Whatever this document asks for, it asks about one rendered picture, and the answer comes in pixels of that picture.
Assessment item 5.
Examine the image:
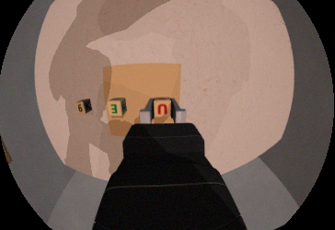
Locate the tan square mat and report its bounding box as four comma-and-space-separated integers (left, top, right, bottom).
103, 63, 181, 137

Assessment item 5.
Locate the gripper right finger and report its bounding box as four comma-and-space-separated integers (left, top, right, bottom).
171, 98, 187, 123

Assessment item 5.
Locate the tan block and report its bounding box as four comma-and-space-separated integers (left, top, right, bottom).
75, 98, 92, 114
154, 98, 171, 117
107, 98, 127, 116

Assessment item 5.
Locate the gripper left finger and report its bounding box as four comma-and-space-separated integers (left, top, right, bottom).
139, 98, 155, 123

